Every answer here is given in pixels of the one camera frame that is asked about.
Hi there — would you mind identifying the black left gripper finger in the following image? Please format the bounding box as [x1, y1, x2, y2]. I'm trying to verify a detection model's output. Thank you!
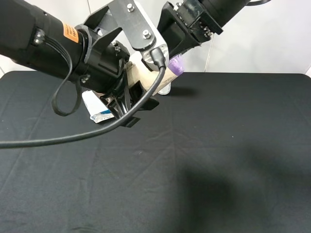
[100, 93, 140, 128]
[128, 82, 160, 111]

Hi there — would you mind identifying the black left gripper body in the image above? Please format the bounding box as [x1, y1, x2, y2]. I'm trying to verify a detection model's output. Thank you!
[75, 24, 130, 93]

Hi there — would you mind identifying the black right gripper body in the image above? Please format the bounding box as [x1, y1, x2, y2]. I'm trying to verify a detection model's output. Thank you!
[157, 0, 223, 57]

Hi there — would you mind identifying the purple trash bag roll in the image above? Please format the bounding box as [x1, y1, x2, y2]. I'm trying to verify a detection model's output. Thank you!
[126, 52, 184, 96]

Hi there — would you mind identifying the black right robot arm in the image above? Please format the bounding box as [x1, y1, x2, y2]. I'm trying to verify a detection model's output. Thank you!
[157, 0, 268, 58]

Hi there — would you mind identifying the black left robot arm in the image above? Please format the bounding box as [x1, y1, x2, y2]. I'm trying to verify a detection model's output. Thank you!
[0, 0, 162, 118]

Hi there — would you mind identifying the white blue carton box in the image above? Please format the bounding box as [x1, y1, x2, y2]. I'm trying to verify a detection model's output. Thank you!
[82, 90, 114, 124]

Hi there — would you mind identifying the blue cap yogurt bottle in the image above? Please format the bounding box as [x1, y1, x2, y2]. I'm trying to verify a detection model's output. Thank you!
[158, 83, 171, 96]

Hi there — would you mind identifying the black tablecloth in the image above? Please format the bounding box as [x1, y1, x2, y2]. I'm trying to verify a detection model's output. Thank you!
[0, 73, 311, 233]

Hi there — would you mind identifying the black usb cable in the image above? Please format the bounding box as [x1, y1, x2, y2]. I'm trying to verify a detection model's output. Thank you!
[0, 47, 168, 150]

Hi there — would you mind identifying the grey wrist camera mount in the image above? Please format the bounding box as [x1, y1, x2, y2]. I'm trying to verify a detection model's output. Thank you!
[84, 0, 169, 71]

